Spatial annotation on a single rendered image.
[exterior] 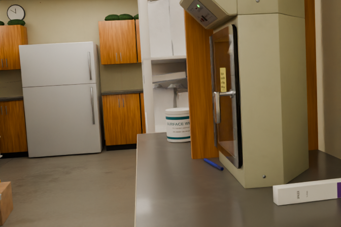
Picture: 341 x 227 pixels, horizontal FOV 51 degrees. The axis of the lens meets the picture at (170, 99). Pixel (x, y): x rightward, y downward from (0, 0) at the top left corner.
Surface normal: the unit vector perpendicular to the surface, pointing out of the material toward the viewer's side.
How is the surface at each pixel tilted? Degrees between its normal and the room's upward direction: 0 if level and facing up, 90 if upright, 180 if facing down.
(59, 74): 90
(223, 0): 90
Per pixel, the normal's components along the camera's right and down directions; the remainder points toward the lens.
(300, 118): 0.76, 0.01
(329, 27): -0.99, 0.07
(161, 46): -0.39, 0.18
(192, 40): 0.09, 0.07
